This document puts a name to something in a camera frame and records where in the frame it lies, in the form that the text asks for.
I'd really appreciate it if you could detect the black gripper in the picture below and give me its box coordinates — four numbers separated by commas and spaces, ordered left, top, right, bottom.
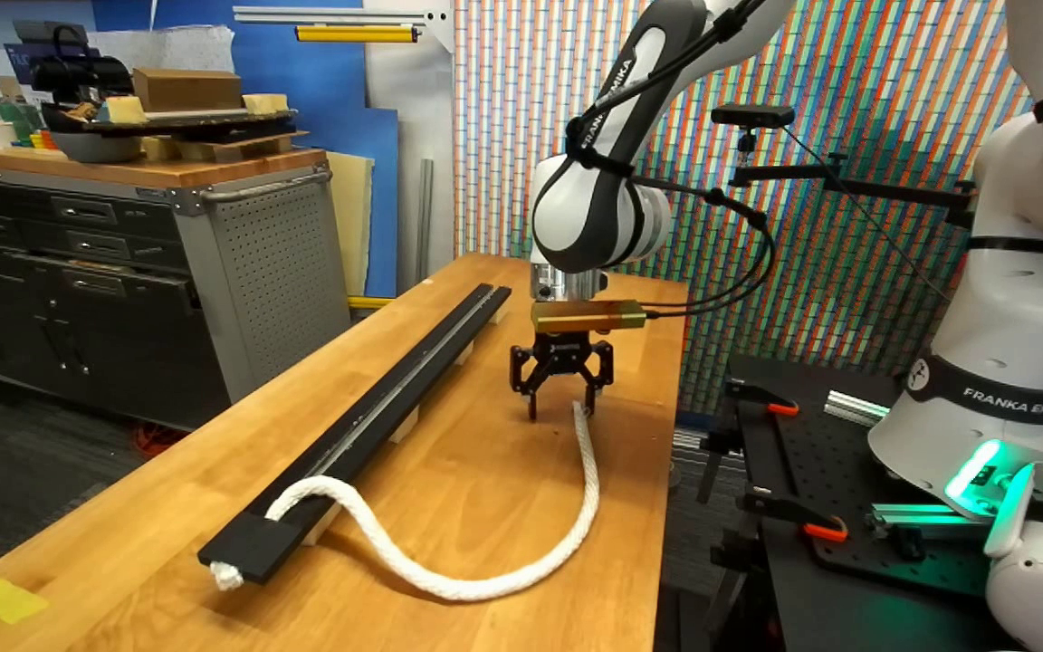
509, 332, 616, 424

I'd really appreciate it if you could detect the white braided rope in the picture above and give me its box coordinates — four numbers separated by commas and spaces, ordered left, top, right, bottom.
265, 400, 605, 605

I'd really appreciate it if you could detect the small green object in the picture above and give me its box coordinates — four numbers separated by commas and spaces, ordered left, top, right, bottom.
0, 98, 45, 153

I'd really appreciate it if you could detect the beige panel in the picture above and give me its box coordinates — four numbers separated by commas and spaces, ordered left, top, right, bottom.
323, 148, 378, 301

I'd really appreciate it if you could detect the silver aluminium extrusion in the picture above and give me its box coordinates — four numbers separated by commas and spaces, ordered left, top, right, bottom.
823, 387, 896, 427

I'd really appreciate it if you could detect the white panel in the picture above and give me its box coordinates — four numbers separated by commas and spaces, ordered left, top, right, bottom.
359, 22, 460, 295

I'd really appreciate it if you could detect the grey metal tool cabinet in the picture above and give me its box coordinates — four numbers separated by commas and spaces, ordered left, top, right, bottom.
0, 161, 354, 434

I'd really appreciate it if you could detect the black breadboard table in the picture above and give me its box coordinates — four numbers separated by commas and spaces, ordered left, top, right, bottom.
720, 351, 1031, 652

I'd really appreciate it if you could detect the blue board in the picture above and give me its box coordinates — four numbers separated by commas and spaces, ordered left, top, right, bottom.
91, 0, 406, 301

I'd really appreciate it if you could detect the green lit aluminium extrusion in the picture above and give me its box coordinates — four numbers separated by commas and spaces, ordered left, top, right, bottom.
865, 498, 984, 534

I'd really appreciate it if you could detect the yellow spirit level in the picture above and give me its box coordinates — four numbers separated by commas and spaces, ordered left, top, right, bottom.
294, 22, 419, 47

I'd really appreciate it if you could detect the yellow foam block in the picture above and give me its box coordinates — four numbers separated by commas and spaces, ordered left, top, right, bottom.
241, 90, 299, 124
101, 90, 149, 132

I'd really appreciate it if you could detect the small wooden pallet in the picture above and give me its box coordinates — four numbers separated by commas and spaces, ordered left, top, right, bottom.
134, 128, 303, 168

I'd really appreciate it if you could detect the white bar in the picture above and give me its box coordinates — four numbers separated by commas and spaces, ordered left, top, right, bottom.
229, 5, 458, 28

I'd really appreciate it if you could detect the flat black tray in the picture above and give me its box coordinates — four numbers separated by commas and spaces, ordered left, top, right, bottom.
45, 105, 308, 138

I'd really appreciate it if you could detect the brown cardboard box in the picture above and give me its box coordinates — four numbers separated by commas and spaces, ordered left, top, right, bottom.
130, 64, 246, 115

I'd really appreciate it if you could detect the wooden cabinet worktop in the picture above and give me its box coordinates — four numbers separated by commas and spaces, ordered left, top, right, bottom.
0, 140, 334, 197

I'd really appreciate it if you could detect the white plastic sheet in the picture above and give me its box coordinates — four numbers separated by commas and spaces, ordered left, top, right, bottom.
83, 22, 241, 80

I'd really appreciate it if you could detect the black machine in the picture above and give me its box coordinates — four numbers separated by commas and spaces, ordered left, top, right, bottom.
5, 18, 137, 110

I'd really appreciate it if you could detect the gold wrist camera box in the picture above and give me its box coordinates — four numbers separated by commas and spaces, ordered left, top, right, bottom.
530, 296, 652, 342

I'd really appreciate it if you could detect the orange handled black clamp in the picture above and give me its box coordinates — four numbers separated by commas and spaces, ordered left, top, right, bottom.
720, 372, 804, 427
745, 482, 855, 552

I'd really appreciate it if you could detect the long black rail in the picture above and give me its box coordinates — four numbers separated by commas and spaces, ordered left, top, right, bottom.
195, 283, 515, 590

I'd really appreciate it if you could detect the black external camera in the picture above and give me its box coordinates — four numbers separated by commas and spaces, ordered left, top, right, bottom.
709, 103, 796, 132

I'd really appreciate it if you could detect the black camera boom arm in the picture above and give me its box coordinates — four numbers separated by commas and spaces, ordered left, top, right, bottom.
725, 124, 984, 232

